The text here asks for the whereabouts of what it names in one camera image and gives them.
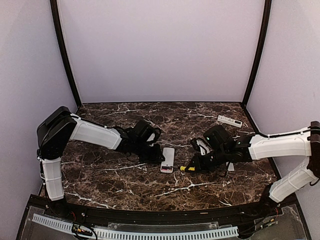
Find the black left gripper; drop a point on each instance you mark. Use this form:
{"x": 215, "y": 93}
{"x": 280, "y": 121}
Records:
{"x": 156, "y": 157}

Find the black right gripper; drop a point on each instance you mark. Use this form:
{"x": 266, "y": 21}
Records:
{"x": 199, "y": 165}

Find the grey remote control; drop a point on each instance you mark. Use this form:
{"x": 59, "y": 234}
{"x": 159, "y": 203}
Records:
{"x": 169, "y": 154}

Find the yellow handle screwdriver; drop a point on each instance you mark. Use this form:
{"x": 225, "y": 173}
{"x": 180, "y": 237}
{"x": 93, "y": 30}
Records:
{"x": 187, "y": 169}

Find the grey battery cover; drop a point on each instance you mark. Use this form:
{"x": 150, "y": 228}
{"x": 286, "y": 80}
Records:
{"x": 230, "y": 167}

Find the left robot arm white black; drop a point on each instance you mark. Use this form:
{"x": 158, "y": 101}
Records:
{"x": 62, "y": 126}

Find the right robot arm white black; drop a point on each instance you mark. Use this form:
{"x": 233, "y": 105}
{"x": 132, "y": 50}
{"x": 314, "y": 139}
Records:
{"x": 217, "y": 147}

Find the white remote control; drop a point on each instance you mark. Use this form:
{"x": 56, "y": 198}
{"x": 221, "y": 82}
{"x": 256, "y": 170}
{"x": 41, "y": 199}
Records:
{"x": 229, "y": 121}

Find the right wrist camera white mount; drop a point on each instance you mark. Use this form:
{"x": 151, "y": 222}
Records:
{"x": 200, "y": 146}

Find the white slotted cable duct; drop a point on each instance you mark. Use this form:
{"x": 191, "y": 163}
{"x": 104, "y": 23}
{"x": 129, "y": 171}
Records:
{"x": 121, "y": 231}

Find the right black frame post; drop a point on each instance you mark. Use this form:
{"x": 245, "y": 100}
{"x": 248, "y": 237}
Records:
{"x": 258, "y": 53}

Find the black frame post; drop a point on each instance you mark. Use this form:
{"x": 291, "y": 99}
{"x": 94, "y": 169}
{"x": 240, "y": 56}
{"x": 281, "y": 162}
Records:
{"x": 63, "y": 52}
{"x": 258, "y": 53}

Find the left black frame post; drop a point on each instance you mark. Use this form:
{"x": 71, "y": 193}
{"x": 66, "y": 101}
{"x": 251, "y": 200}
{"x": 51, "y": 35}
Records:
{"x": 63, "y": 52}

